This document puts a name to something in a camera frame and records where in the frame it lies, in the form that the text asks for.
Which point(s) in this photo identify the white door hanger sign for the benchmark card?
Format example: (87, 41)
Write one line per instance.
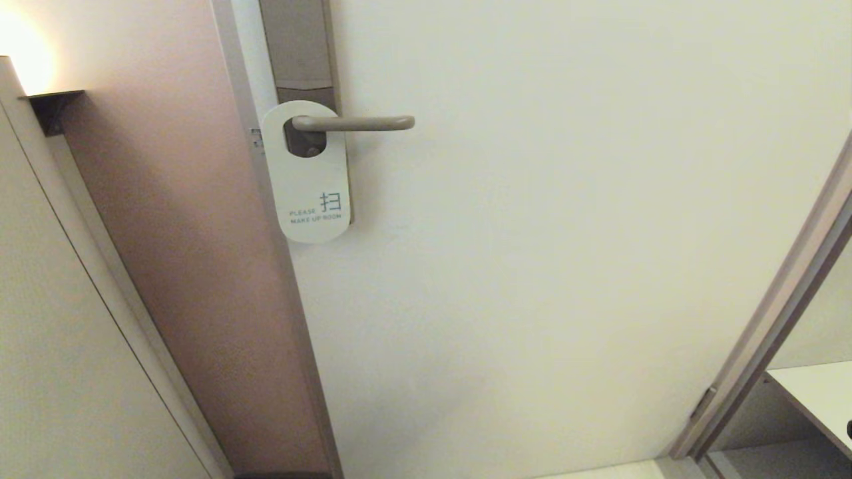
(313, 186)

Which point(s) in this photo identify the cream white door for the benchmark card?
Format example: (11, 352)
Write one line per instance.
(532, 299)

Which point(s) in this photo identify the pale beige peanut-shaped object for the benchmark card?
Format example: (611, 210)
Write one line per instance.
(309, 152)

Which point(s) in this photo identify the bronze door lock plate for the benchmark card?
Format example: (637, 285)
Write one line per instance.
(299, 40)

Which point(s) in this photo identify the cream wardrobe panel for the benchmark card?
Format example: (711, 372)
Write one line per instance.
(60, 332)

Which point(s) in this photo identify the white closet shelf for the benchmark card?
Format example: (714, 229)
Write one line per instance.
(822, 399)

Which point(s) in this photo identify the taupe frame hinge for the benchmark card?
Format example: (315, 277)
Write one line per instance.
(703, 402)

